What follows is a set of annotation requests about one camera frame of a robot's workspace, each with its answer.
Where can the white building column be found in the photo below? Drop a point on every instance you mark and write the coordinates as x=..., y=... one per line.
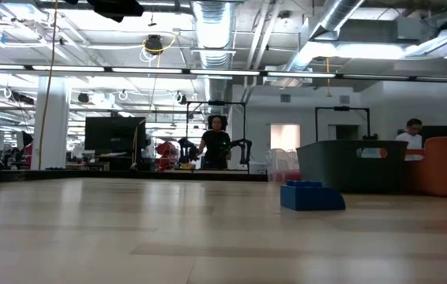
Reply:
x=51, y=118

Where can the person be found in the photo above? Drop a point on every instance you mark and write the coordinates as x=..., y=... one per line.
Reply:
x=215, y=146
x=411, y=138

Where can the smooth round metal duct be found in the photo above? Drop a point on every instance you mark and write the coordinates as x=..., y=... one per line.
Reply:
x=326, y=27

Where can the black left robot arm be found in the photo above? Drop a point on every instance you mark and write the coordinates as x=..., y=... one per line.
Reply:
x=117, y=8

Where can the clear bin with red blocks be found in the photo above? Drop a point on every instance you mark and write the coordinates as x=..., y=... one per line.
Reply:
x=282, y=165

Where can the long ceiling light bar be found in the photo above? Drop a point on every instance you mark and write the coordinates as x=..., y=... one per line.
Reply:
x=365, y=75

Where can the dark green plastic bin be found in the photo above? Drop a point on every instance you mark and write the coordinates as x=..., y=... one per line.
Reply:
x=338, y=165

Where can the black aluminium table frame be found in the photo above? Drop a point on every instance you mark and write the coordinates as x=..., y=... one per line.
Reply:
x=128, y=175

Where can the black background monitors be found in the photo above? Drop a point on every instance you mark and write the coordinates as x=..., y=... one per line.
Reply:
x=440, y=132

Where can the black background robot arm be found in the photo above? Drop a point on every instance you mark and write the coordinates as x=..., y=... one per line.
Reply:
x=243, y=148
x=188, y=150

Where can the large black monitor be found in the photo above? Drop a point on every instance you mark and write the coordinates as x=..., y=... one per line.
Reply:
x=115, y=136

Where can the ribbed silver air duct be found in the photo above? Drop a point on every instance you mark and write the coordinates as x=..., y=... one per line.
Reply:
x=212, y=23

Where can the blue toy brick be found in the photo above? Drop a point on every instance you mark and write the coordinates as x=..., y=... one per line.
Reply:
x=310, y=197

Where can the red chair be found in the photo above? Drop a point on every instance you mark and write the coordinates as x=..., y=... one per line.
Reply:
x=166, y=152

